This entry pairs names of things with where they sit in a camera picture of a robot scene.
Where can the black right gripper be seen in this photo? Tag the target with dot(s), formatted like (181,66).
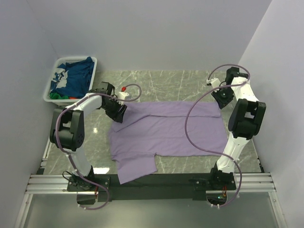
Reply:
(221,102)

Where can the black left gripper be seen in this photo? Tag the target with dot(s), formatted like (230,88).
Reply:
(117,116)

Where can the purple t shirt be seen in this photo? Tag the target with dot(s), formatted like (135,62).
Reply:
(163,128)

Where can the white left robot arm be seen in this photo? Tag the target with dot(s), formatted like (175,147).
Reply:
(68,127)

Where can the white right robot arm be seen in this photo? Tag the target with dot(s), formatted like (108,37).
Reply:
(246,118)

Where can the blue printed t shirt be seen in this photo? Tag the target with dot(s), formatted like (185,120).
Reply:
(72,79)

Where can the green t shirt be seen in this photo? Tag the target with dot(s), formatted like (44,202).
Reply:
(56,96)

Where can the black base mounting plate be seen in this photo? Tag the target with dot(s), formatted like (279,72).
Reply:
(196,186)

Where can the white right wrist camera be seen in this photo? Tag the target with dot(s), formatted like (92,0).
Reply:
(214,82)

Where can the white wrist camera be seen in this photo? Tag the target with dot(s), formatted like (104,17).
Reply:
(214,82)
(122,96)

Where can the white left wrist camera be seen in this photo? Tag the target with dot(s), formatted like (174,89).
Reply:
(122,96)

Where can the aluminium frame rail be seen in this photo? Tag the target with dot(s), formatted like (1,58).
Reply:
(254,179)

